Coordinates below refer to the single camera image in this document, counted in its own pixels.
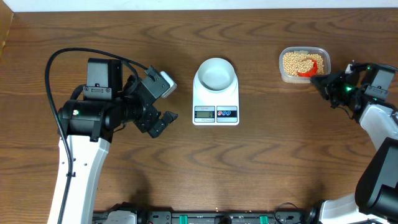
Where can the red plastic scoop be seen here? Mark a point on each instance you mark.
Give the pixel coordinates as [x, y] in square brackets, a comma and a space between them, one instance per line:
[311, 72]

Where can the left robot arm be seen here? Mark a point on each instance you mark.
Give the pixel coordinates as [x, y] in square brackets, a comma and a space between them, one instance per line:
[88, 121]

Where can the pile of soybeans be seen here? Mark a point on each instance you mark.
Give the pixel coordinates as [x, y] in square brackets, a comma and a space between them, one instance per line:
[294, 62]

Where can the grey-green plastic bowl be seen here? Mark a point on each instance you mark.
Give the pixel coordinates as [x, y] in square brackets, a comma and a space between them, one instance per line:
[217, 74]

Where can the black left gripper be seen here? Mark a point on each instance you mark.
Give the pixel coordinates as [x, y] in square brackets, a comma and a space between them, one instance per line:
[145, 121]

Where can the white digital kitchen scale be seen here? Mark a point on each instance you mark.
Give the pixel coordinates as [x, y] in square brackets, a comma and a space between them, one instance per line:
[215, 108]

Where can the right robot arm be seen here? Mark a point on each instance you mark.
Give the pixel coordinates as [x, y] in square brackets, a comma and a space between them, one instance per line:
[361, 90]

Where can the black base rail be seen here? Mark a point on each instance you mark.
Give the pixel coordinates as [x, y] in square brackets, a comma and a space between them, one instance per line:
[130, 213]

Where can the clear plastic container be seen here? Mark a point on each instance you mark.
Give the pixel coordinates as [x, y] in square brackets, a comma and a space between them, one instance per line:
[307, 50]

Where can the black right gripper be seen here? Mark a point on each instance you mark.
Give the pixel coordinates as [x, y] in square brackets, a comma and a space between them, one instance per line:
[328, 83]

